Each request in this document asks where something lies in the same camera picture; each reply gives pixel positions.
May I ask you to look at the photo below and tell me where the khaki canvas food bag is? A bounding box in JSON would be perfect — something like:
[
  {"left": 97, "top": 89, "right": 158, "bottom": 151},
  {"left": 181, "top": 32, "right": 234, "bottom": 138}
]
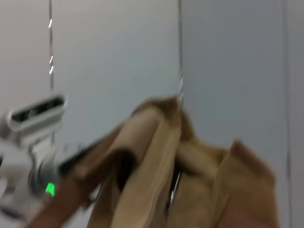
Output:
[{"left": 23, "top": 94, "right": 284, "bottom": 228}]

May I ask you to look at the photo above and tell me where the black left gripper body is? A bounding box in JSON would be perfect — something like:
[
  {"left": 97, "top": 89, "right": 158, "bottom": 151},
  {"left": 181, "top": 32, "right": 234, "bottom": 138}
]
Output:
[{"left": 58, "top": 140, "right": 103, "bottom": 174}]

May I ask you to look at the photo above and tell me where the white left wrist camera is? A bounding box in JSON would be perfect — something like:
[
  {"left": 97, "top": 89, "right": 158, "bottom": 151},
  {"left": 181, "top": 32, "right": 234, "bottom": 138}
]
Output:
[{"left": 5, "top": 94, "right": 67, "bottom": 144}]

